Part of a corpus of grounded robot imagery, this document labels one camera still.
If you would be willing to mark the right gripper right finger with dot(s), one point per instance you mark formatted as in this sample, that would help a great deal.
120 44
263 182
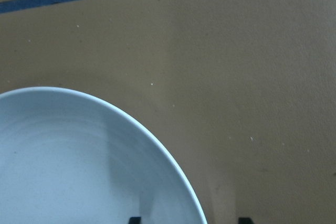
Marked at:
244 220

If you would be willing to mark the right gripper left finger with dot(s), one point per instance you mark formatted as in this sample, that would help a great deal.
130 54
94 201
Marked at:
134 220

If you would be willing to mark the blue plate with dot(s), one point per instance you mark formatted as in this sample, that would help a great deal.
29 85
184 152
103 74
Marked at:
69 157

